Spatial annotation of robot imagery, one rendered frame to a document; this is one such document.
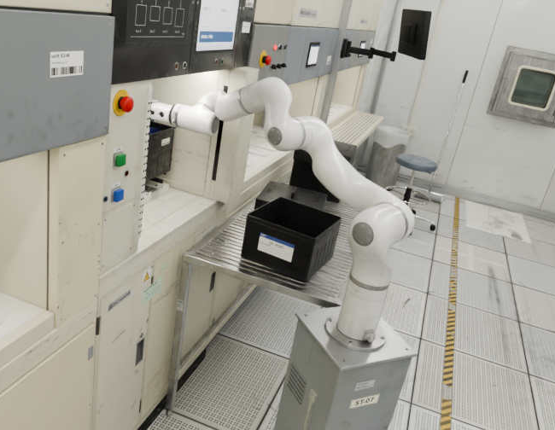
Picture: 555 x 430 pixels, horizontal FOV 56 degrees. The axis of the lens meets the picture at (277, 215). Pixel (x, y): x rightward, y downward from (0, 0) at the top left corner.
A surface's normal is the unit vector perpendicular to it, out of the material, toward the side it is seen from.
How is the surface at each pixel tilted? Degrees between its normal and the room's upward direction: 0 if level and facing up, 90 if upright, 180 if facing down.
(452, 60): 90
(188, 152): 90
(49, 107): 90
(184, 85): 90
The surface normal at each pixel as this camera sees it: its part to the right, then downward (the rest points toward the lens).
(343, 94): -0.32, 0.30
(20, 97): 0.93, 0.27
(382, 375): 0.43, 0.41
